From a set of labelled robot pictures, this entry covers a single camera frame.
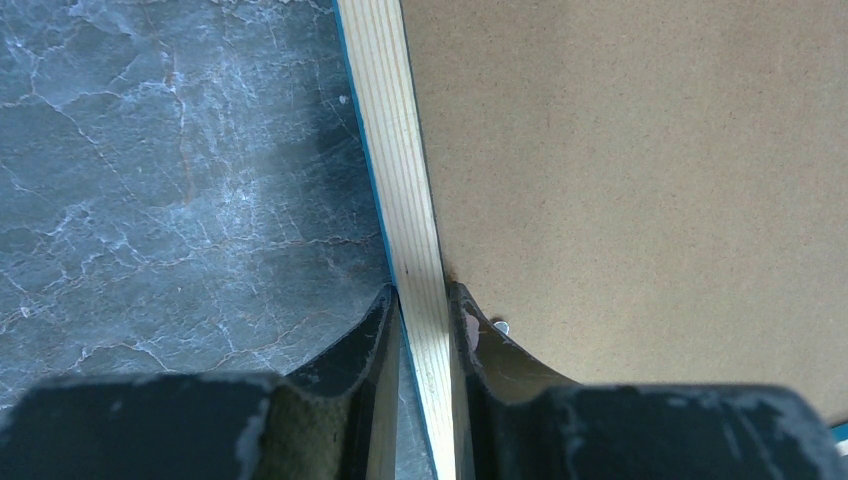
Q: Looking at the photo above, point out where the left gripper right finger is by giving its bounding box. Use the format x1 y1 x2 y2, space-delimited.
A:
448 283 845 479

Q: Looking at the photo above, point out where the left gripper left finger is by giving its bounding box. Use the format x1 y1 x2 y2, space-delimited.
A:
1 286 399 479

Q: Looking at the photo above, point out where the wooden picture frame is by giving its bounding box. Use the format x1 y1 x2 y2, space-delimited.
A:
335 1 461 479

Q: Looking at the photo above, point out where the brown frame backing board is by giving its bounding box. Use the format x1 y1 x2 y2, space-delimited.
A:
403 1 847 421

